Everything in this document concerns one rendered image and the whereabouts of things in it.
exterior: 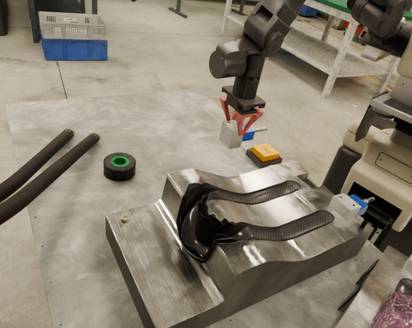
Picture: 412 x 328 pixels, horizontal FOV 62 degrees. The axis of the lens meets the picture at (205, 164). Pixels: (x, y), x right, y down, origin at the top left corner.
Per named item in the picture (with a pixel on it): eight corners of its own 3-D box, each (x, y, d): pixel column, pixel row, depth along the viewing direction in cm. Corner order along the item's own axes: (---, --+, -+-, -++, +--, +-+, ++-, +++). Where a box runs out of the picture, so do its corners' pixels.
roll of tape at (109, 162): (122, 185, 84) (122, 174, 82) (96, 173, 86) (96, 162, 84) (141, 170, 90) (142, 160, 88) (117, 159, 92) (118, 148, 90)
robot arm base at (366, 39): (414, 28, 96) (374, 16, 103) (415, 11, 89) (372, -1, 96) (396, 54, 97) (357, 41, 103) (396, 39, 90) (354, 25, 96)
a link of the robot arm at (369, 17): (401, 21, 92) (385, 11, 95) (401, -4, 83) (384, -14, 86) (373, 45, 94) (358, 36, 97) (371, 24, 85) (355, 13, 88)
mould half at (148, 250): (284, 185, 95) (299, 145, 87) (357, 255, 78) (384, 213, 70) (105, 235, 71) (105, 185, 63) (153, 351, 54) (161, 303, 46)
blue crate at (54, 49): (101, 47, 386) (100, 27, 373) (108, 61, 357) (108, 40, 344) (41, 46, 361) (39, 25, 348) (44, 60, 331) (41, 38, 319)
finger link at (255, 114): (234, 142, 82) (243, 107, 77) (219, 127, 87) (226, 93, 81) (257, 138, 85) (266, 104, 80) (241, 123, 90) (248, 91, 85)
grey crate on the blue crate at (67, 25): (100, 28, 374) (100, 14, 365) (108, 41, 345) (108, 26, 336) (39, 26, 348) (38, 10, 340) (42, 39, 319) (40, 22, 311)
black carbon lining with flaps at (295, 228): (289, 184, 84) (302, 153, 79) (338, 230, 74) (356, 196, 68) (160, 220, 67) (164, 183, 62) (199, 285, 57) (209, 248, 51)
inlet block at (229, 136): (258, 132, 96) (263, 115, 92) (269, 141, 92) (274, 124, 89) (219, 138, 90) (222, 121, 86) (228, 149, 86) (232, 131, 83)
